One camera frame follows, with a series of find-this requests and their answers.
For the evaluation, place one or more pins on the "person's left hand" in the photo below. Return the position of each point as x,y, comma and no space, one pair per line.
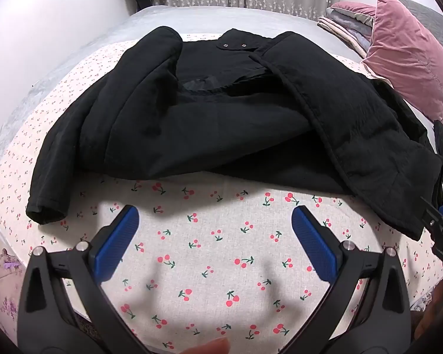
206,346

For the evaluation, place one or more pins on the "purple floral cloth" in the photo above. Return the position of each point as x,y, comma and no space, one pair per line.
0,280

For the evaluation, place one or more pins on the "grey quilted headboard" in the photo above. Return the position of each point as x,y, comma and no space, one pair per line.
435,25

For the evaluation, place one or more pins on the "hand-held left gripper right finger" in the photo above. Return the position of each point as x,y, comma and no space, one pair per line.
312,236

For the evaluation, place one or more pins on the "black jacket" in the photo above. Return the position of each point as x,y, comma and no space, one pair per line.
225,132

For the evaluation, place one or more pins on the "cherry print blanket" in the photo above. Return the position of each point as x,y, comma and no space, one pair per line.
206,250

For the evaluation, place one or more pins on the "pink velvet pillow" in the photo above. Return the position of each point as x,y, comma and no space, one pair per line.
402,51

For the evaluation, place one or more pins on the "stack of folded blankets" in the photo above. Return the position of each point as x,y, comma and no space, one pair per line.
343,25

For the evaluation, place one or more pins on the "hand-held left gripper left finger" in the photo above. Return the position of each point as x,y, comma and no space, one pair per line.
120,236

